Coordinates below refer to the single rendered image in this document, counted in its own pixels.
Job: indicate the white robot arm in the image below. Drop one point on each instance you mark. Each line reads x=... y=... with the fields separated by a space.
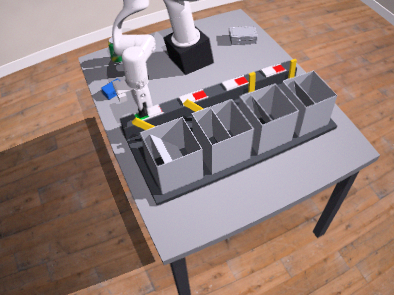
x=136 y=49

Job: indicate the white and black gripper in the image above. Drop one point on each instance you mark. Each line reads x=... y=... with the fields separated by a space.
x=142 y=101

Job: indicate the green drink can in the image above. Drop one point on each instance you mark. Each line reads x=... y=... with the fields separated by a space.
x=114 y=57

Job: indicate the blue box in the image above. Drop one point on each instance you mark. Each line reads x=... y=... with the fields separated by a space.
x=108 y=91

